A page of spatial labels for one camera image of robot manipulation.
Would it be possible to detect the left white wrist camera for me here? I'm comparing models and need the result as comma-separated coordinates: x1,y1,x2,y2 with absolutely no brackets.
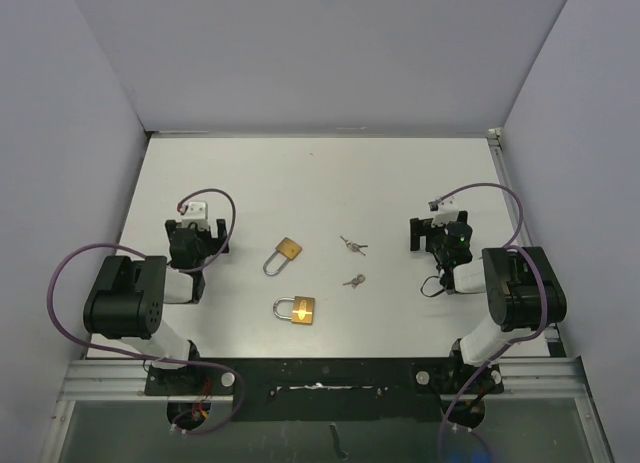
179,201,210,231

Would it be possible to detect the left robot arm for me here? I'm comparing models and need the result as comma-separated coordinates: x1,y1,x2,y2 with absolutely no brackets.
83,217,229,394

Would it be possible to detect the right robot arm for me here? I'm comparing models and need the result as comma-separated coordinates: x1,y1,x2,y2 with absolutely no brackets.
409,211,567,392

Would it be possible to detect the brass padlock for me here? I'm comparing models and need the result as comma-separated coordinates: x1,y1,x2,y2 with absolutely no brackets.
272,296,316,325
262,237,302,277

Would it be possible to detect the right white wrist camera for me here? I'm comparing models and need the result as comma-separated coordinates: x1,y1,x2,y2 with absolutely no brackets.
429,196,459,227

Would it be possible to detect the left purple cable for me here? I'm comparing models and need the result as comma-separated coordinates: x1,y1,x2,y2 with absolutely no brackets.
47,187,246,437

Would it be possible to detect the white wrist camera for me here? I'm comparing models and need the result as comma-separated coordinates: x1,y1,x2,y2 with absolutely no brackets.
429,196,459,227
179,201,210,231

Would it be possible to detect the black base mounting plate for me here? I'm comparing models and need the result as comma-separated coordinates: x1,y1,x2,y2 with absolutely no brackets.
144,356,504,430

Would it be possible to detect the purple cable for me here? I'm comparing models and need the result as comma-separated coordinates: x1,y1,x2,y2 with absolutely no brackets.
437,182,551,463
47,187,246,437

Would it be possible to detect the aluminium right rail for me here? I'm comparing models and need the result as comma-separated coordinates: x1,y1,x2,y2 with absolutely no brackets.
487,127,566,358

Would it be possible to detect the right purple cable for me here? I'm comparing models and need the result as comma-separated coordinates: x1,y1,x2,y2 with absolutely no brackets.
437,182,551,463

